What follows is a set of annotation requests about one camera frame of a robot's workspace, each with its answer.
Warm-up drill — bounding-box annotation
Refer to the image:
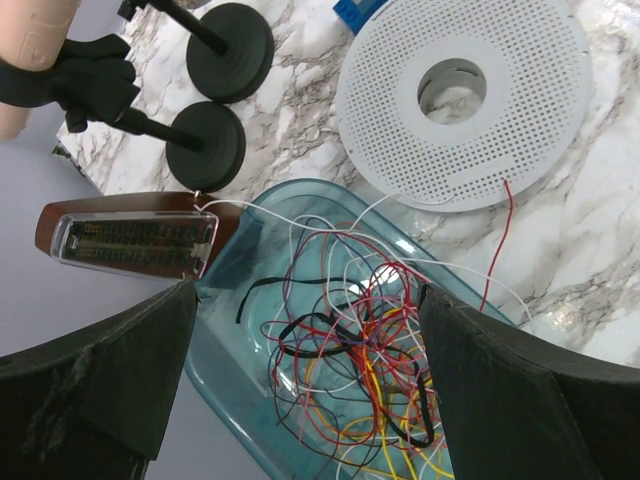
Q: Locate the black stand of grey microphone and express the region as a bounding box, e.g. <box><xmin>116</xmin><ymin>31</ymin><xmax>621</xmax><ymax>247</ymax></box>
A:
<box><xmin>118</xmin><ymin>0</ymin><xmax>275</xmax><ymax>104</ymax></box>

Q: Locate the white perforated cable spool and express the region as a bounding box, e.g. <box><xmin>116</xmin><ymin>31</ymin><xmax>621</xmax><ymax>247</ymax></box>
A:
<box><xmin>335</xmin><ymin>0</ymin><xmax>592</xmax><ymax>213</ymax></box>

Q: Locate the brown wooden metronome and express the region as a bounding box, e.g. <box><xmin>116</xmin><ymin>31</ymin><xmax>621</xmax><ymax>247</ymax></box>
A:
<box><xmin>34</xmin><ymin>192</ymin><xmax>243</xmax><ymax>280</ymax></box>

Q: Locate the yellow wire in tray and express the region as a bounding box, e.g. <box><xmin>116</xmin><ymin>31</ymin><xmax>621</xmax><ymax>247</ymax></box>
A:
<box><xmin>304</xmin><ymin>344</ymin><xmax>446</xmax><ymax>476</ymax></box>

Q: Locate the black stand of pink microphone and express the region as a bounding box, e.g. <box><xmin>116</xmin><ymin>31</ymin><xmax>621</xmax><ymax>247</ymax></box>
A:
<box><xmin>1</xmin><ymin>34</ymin><xmax>246</xmax><ymax>193</ymax></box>

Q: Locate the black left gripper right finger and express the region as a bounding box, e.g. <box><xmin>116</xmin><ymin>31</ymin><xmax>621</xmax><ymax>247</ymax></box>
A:
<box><xmin>419</xmin><ymin>284</ymin><xmax>639</xmax><ymax>479</ymax></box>

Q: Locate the white wire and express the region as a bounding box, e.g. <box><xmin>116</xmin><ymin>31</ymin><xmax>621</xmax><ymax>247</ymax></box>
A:
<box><xmin>193</xmin><ymin>192</ymin><xmax>532</xmax><ymax>321</ymax></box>

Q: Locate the teal transparent plastic tray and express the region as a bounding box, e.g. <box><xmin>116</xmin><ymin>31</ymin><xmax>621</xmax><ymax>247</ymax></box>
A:
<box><xmin>186</xmin><ymin>179</ymin><xmax>481</xmax><ymax>479</ymax></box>

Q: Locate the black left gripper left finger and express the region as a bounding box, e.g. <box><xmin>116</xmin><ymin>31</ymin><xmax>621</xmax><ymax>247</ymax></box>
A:
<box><xmin>1</xmin><ymin>280</ymin><xmax>198</xmax><ymax>479</ymax></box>

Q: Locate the long red wire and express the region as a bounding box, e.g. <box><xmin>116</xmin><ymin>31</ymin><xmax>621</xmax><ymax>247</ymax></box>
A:
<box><xmin>478</xmin><ymin>179</ymin><xmax>513</xmax><ymax>314</ymax></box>

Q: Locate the black wire in tray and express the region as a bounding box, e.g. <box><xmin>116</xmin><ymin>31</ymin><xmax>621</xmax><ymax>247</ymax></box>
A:
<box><xmin>236</xmin><ymin>277</ymin><xmax>435</xmax><ymax>449</ymax></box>

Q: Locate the blue toy brick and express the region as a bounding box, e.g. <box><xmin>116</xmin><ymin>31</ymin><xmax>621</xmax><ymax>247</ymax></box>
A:
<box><xmin>333</xmin><ymin>0</ymin><xmax>386</xmax><ymax>34</ymax></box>

